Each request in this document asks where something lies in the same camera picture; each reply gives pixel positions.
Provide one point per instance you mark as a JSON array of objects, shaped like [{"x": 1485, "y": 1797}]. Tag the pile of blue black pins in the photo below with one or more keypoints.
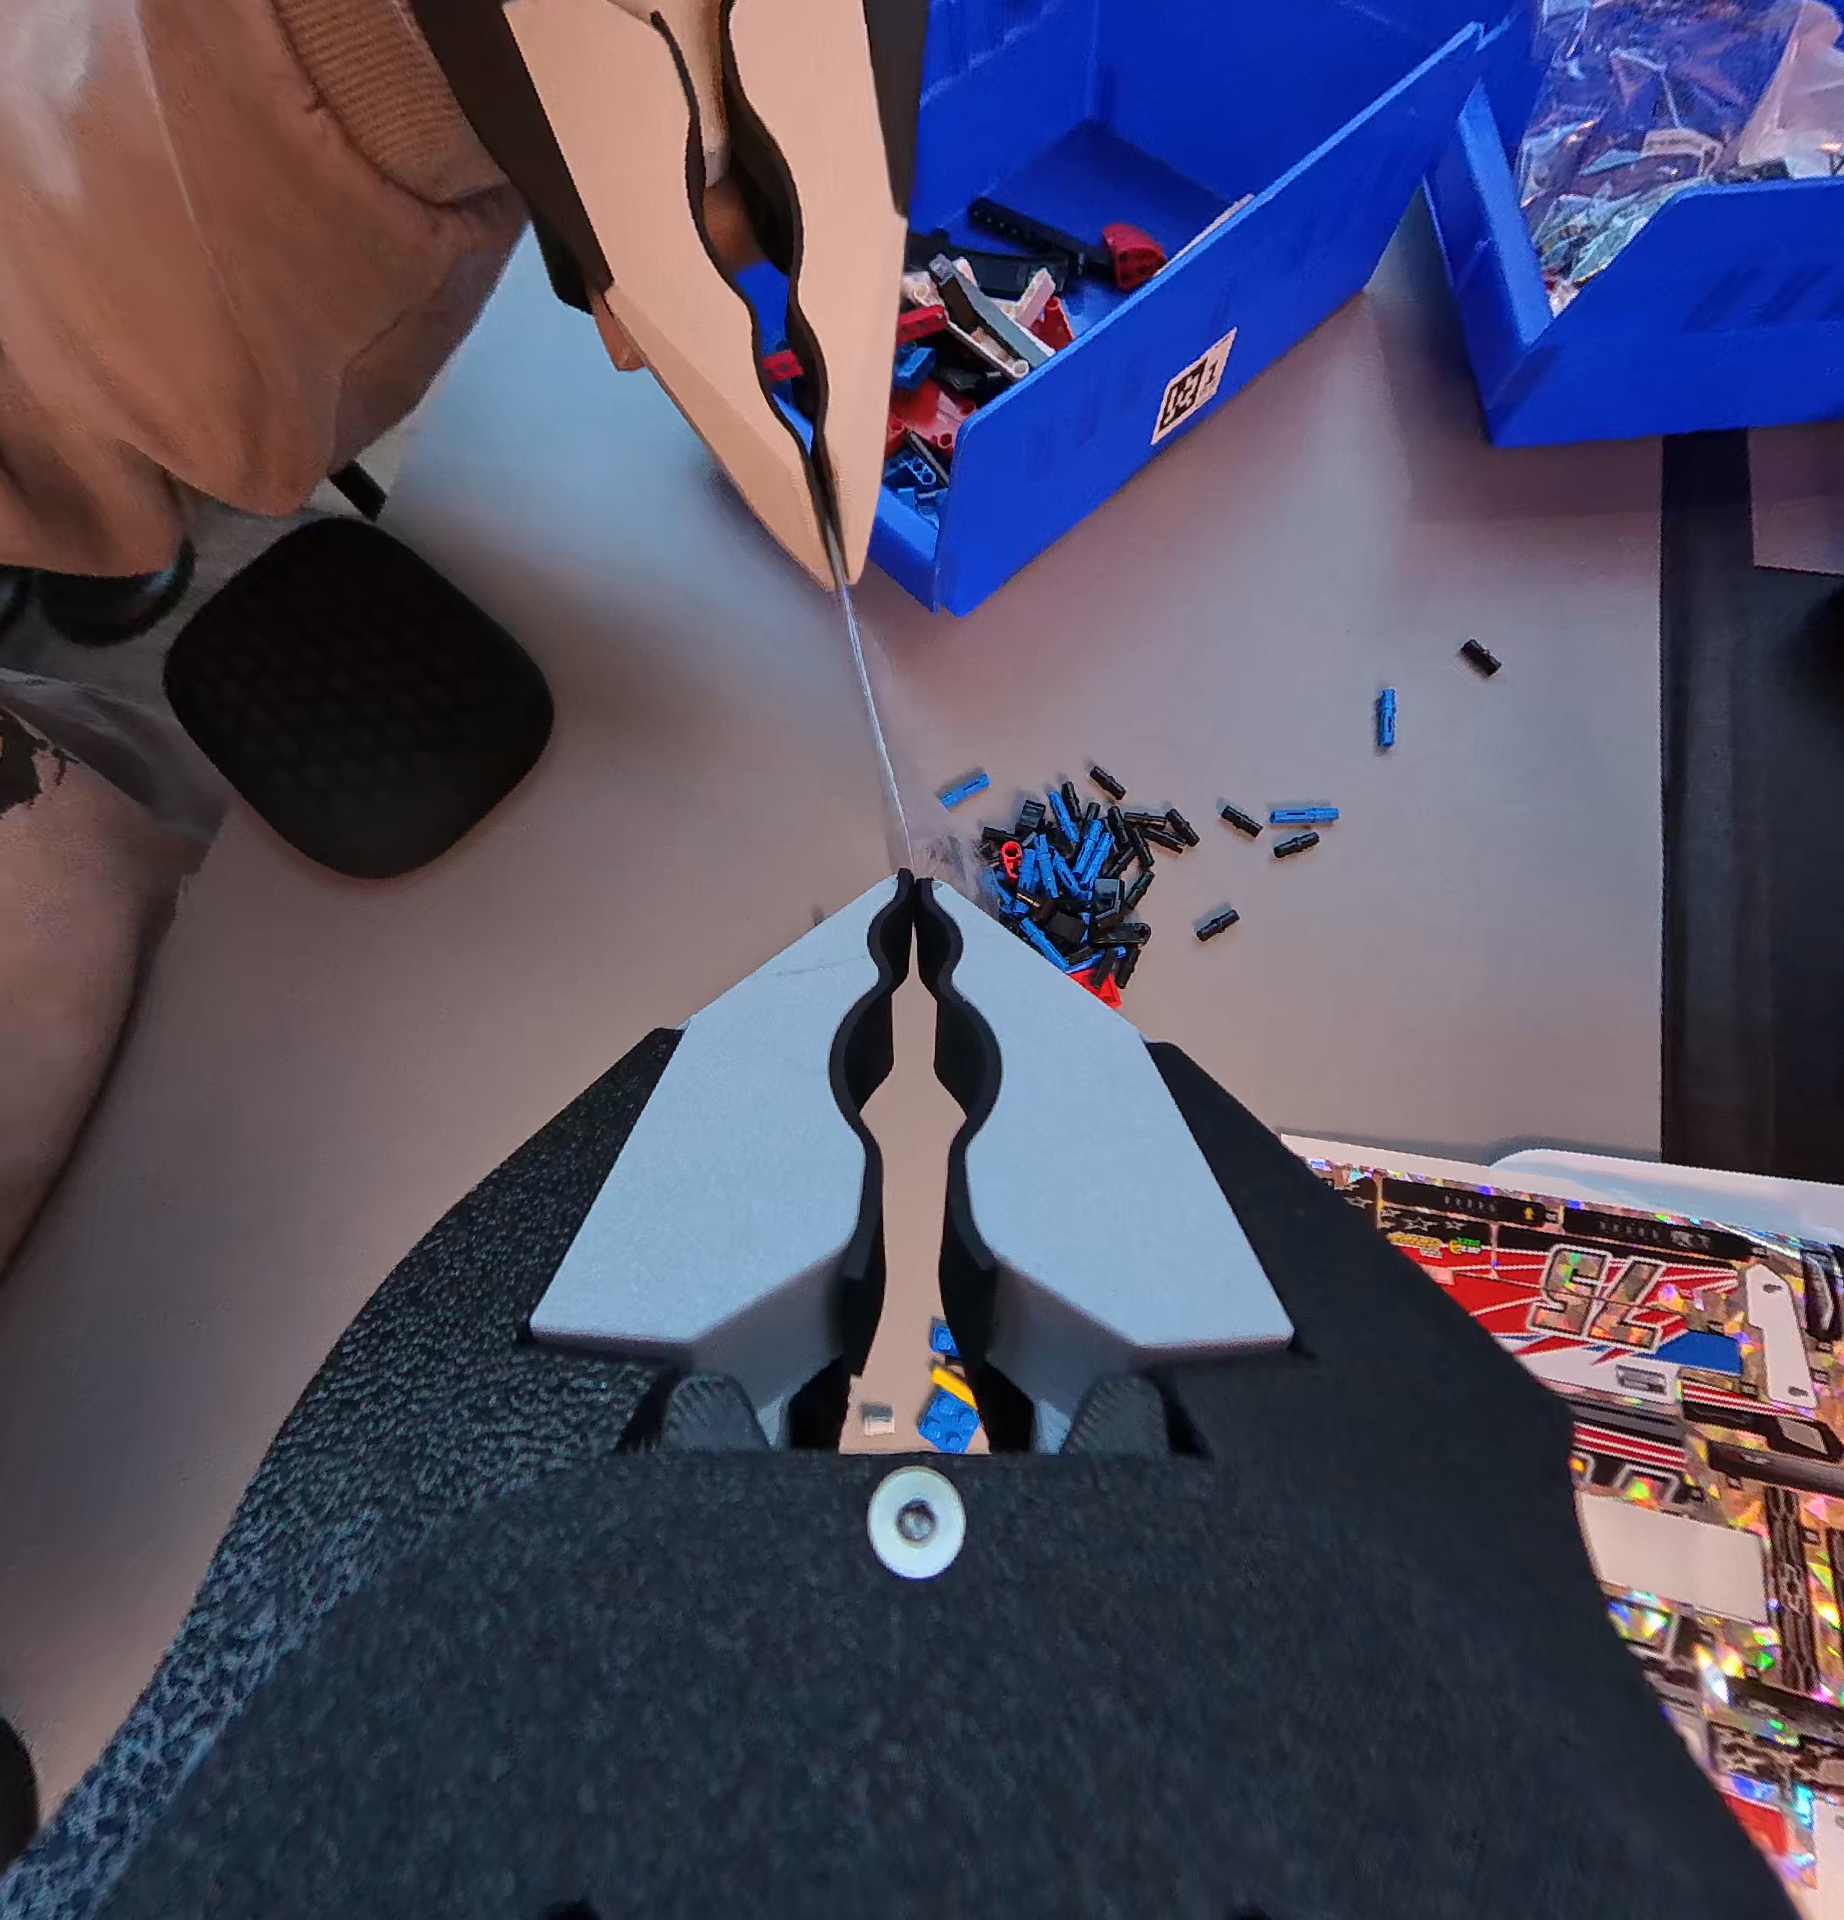
[{"x": 1071, "y": 885}]

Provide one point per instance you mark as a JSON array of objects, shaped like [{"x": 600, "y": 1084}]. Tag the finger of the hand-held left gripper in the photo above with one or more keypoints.
[
  {"x": 846, "y": 226},
  {"x": 637, "y": 195}
]

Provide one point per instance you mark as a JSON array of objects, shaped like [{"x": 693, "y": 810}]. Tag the crumpled clear plastic bags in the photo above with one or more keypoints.
[{"x": 1673, "y": 136}]

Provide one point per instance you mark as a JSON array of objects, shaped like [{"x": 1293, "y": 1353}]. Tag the pile of colourful lego pieces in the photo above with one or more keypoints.
[{"x": 945, "y": 1410}]

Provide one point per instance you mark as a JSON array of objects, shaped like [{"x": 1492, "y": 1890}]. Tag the heap of larger lego parts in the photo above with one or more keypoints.
[{"x": 982, "y": 330}]

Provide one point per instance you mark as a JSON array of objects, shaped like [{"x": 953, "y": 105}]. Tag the person's left forearm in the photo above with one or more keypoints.
[{"x": 186, "y": 226}]

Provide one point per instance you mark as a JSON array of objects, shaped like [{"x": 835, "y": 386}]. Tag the white metal book stand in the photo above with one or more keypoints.
[{"x": 1689, "y": 1176}]

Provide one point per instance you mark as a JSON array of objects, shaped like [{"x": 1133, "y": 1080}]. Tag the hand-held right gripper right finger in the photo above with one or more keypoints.
[{"x": 1117, "y": 1185}]

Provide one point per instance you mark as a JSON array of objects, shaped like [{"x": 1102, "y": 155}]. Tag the blue plastic bin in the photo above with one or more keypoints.
[{"x": 1689, "y": 375}]

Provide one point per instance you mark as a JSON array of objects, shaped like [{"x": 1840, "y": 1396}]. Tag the small clear plastic bag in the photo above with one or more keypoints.
[{"x": 876, "y": 736}]

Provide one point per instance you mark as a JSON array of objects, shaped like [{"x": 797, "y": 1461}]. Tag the blue bin with code sticker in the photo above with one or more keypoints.
[{"x": 1147, "y": 451}]

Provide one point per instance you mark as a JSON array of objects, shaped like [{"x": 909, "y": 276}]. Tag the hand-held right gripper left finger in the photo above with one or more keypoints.
[{"x": 711, "y": 1185}]

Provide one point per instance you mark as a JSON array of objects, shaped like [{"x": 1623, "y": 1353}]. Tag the holographic sticker sheet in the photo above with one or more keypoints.
[{"x": 1689, "y": 1426}]

